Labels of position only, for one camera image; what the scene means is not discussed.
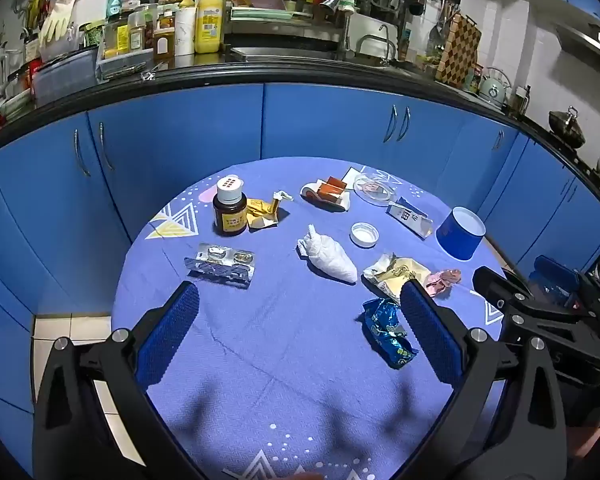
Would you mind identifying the grey plastic basin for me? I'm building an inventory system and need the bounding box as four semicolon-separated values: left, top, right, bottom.
32;47;99;103

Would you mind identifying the crumpled yellow wrapper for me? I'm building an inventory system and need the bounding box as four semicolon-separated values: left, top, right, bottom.
245;190;295;231

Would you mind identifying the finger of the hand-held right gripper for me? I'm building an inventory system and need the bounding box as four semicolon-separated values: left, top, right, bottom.
472;266;600;356
528;255;600;311

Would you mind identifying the orange and white carton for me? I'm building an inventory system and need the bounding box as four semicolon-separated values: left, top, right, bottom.
300;176;353;212

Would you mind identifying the white tied plastic bag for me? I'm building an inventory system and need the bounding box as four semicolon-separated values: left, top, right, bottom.
296;224;359;285

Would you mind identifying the blue paper cup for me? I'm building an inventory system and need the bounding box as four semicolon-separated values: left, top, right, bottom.
436;206;487;262

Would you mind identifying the blue printed tablecloth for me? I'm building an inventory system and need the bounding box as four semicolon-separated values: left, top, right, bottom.
111;156;511;480

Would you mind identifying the metal range hood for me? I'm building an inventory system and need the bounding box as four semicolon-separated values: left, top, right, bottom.
555;22;600;68

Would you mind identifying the blue and white flattened carton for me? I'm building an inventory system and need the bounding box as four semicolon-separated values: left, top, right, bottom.
386;197;434;238

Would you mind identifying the yellow condiment jar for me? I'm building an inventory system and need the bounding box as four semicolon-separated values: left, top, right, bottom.
104;15;131;58

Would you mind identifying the clear plastic lid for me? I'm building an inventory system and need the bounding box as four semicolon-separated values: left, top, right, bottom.
352;175;400;207

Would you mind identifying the black pot with lid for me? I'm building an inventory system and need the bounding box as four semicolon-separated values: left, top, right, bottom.
548;106;586;148

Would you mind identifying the silver blister pack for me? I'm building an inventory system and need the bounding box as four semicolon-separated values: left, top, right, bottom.
184;242;257;288

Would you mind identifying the checkered wooden cutting board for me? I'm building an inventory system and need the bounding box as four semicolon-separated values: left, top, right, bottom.
435;14;482;86

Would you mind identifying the blue foil wrapper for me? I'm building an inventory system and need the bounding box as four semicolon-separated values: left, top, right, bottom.
356;297;418;370

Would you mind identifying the black kitchen countertop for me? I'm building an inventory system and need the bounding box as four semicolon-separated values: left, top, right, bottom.
0;55;600;196

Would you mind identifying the green lidded jar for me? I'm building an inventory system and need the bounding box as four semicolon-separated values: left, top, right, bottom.
82;21;106;47

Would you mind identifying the yellow detergent bottle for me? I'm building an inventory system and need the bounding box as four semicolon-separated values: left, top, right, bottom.
195;0;225;54

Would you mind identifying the yellow rubber glove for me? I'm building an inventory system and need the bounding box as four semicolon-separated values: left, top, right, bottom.
39;0;78;48

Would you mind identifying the blue cabinet door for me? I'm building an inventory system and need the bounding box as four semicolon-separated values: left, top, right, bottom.
437;120;531;241
500;137;581;266
0;110;133;318
261;82;401;163
86;82;267;246
0;152;38;431
397;95;463;211

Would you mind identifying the white plastic bottle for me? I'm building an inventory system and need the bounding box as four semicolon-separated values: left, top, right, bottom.
174;0;197;56

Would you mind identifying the amber glass jar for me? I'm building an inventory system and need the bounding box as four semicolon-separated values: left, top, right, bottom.
153;10;176;61

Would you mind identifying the white bottle cap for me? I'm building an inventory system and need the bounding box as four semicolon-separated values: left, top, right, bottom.
350;222;380;247

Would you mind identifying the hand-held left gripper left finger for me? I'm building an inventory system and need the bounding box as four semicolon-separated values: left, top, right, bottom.
32;280;203;480

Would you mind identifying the crumpled pink wrapper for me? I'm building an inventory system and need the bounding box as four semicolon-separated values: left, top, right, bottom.
425;268;463;298

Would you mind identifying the yellow and white wrapper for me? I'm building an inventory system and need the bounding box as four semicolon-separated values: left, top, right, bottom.
362;252;433;306

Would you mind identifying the brown bottle with white cap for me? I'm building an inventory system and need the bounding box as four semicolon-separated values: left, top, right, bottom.
212;175;248;237

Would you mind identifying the pale green teapot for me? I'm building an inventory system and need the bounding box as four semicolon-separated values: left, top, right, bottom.
478;67;511;108

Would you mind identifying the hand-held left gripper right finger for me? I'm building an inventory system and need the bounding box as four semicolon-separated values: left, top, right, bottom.
399;279;568;480

